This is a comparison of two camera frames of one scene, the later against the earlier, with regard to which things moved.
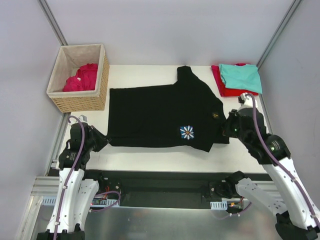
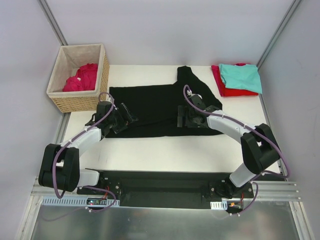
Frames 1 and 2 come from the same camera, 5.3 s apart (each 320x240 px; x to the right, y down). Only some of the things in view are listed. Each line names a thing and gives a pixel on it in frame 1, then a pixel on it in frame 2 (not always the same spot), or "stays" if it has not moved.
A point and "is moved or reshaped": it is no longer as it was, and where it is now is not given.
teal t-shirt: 245,77 stays
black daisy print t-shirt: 186,114 is moved or reshaped
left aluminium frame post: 52,22 stays
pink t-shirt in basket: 85,79 stays
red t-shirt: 224,91 stays
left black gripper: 95,139 -> 125,114
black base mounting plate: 160,188 stays
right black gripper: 230,124 -> 183,116
